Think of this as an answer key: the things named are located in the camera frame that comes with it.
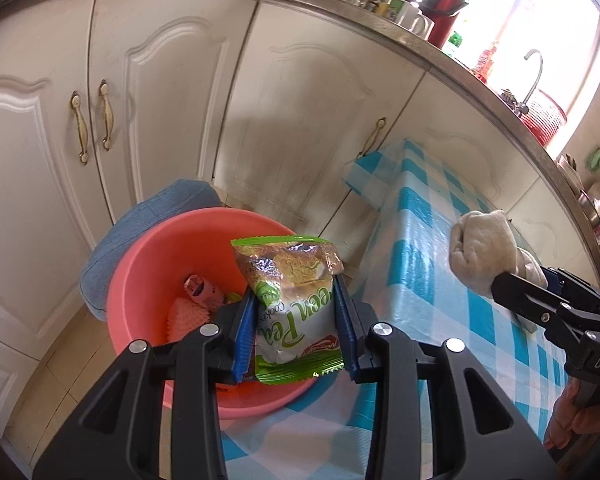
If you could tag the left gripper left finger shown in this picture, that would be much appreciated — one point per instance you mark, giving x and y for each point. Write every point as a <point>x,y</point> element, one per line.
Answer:
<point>242,335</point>

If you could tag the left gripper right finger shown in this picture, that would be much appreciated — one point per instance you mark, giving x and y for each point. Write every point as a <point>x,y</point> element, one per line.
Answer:
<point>346,320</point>

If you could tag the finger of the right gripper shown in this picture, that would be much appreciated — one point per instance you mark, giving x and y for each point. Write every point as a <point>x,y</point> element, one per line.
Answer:
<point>534,303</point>
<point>574,290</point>

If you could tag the green pea cookie packet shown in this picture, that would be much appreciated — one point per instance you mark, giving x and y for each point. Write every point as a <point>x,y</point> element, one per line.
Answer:
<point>293,278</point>

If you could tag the white paper bag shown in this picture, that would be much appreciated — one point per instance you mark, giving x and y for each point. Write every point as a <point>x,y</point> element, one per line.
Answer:
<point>482,246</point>

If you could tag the white foam fruit net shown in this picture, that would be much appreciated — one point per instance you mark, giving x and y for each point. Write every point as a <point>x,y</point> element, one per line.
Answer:
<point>183,317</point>

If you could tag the kitchen faucet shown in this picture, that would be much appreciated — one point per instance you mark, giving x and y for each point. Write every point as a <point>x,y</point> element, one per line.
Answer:
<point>533,72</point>

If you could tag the person's right hand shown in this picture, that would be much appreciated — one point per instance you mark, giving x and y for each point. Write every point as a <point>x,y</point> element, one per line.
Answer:
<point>567,419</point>

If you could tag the blue checkered tablecloth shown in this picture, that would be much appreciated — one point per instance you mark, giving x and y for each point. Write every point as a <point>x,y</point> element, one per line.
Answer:
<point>405,276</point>

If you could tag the pink plastic bucket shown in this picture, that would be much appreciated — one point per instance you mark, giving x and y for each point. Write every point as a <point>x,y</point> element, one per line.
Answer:
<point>163,283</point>

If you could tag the red plastic basket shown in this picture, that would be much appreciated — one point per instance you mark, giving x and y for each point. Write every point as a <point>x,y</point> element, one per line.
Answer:
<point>544,117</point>

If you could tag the white mug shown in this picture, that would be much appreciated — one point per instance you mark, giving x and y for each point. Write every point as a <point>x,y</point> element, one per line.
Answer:
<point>413,20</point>

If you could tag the red thermos flask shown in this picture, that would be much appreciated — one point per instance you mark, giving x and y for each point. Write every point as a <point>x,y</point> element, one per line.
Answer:
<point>444,14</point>

